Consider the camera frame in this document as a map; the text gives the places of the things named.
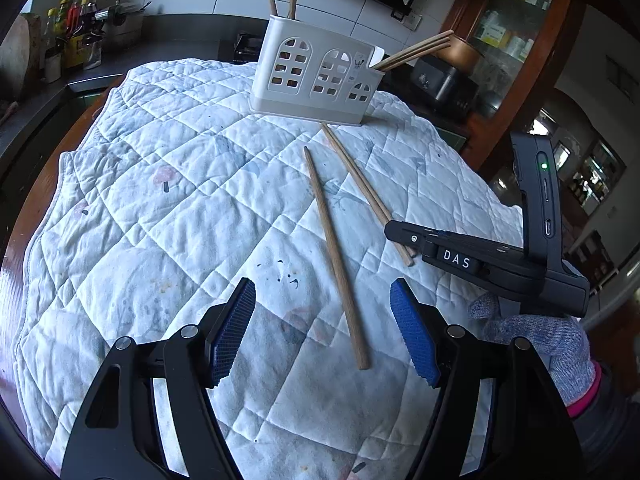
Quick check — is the silver pressure cooker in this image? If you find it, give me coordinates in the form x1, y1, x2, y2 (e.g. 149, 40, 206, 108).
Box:
95, 1, 151, 51

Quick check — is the copper pot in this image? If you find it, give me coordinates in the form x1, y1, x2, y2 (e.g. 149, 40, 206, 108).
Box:
445, 35, 486, 68

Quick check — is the person's right hand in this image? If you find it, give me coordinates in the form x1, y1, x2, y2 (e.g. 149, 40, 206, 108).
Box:
470, 294, 598, 407

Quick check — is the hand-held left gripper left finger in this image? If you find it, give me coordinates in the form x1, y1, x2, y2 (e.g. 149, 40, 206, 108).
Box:
60, 277, 257, 480

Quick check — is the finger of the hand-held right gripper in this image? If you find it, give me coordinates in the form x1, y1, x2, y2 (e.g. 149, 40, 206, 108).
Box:
384, 220, 442, 259

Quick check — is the white plastic utensil holder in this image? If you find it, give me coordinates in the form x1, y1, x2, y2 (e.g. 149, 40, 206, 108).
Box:
250, 15, 386, 126

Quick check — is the clear glass shaker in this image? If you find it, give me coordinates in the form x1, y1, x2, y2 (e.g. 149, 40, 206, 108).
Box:
82, 35, 103, 68

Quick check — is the white quilted cloth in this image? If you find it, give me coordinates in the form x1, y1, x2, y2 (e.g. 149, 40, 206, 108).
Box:
15, 57, 526, 480

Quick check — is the person's right forearm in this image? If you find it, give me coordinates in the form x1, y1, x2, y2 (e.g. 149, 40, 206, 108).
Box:
567, 360, 640, 466

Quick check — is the yellow capped bottle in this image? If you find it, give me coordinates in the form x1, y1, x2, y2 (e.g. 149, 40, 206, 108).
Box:
45, 0, 71, 56

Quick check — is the cooking oil bottle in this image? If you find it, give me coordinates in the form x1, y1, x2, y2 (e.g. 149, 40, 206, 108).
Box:
65, 0, 103, 68

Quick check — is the wall socket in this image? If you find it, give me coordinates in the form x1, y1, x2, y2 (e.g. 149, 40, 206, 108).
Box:
391, 7, 422, 28

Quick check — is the black gas stove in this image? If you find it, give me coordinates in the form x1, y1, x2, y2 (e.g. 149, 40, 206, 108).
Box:
232, 32, 266, 66

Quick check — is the black kitchen appliance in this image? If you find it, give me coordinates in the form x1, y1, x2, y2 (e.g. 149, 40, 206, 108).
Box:
411, 57, 481, 118

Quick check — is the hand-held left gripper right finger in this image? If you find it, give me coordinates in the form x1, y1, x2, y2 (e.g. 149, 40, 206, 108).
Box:
390, 278, 586, 480

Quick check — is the small white jar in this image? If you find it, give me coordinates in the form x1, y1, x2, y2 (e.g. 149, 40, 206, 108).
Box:
42, 47, 63, 83

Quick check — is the wooden cutting board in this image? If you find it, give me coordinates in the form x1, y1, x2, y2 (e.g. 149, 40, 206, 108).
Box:
0, 14, 43, 106

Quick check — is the wall-mounted fixture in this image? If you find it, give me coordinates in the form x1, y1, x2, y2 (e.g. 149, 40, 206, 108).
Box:
605, 55, 635, 106

